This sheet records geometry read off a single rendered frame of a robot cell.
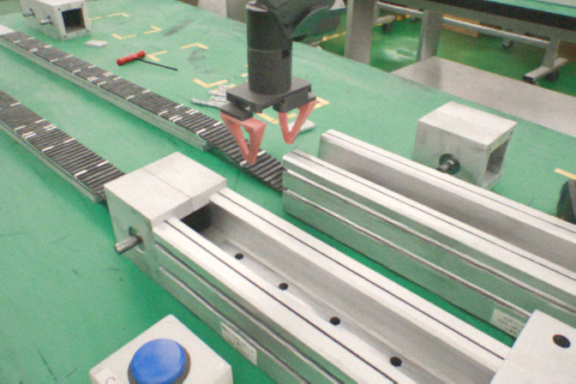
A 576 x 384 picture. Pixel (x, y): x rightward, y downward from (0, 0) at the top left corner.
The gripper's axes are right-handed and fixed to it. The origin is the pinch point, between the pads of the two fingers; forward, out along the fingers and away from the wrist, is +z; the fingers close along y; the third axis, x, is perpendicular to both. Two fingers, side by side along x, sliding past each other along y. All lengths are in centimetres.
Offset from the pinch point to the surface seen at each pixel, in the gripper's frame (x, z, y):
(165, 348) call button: -18.6, -1.7, -30.8
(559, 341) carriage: -40.9, -7.1, -15.1
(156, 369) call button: -19.7, -1.6, -32.3
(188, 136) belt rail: 17.7, 4.2, -1.1
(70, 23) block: 89, 1, 14
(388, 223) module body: -22.1, -0.9, -4.5
